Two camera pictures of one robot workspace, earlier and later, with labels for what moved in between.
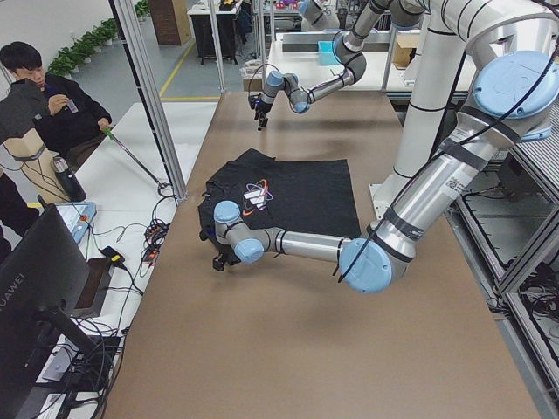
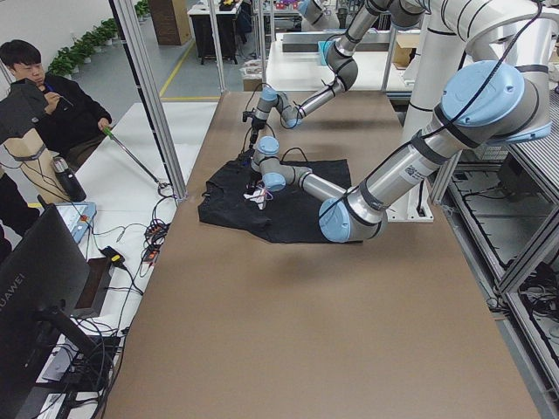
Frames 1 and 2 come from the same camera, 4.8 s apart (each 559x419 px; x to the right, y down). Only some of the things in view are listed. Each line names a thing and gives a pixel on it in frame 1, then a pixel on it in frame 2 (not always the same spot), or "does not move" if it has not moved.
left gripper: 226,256 → 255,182
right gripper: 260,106 → 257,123
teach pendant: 78,216 does not move
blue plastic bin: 327,53 does not move
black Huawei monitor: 44,287 does not move
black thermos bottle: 69,179 does not move
